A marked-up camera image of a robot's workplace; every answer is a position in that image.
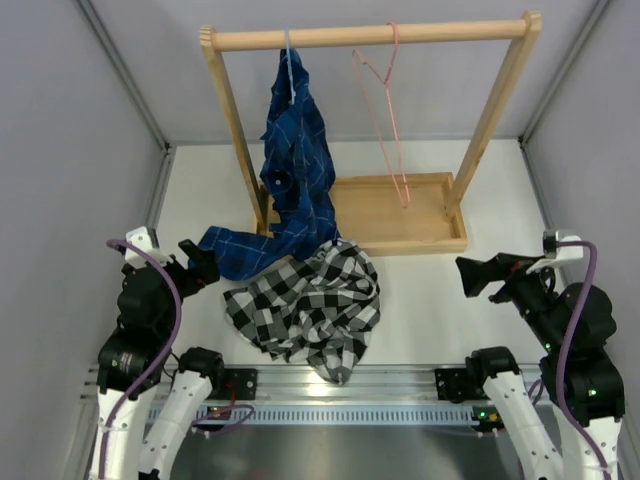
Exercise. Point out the slotted cable duct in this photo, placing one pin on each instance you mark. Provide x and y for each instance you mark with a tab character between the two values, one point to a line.
445	415

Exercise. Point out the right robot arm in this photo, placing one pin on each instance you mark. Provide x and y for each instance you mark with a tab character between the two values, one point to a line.
572	319

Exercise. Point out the pink wire hanger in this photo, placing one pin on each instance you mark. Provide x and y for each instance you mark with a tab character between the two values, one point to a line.
398	177

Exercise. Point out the wooden clothes rack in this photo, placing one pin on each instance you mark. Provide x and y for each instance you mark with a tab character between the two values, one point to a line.
365	210

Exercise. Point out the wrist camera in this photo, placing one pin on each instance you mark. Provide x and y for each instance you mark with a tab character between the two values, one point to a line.
145	239
560	248

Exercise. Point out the light blue hanger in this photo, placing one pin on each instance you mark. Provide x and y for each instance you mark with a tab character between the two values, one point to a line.
288	53

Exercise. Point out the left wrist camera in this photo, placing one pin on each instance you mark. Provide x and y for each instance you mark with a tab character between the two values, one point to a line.
145	239

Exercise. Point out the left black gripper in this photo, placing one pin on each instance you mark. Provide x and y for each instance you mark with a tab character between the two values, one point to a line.
203	272

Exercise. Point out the aluminium mounting rail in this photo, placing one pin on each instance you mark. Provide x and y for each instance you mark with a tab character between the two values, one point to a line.
300	384

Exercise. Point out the blue plaid shirt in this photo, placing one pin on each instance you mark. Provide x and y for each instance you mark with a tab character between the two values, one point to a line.
298	173

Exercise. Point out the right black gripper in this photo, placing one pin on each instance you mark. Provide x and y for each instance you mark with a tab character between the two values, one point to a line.
476	274

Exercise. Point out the black white checked shirt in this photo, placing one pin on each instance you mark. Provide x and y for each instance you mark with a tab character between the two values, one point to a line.
321	310

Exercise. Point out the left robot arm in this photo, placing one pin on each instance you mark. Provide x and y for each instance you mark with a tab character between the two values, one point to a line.
131	363

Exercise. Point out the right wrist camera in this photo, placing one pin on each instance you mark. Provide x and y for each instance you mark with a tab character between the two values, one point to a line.
560	248

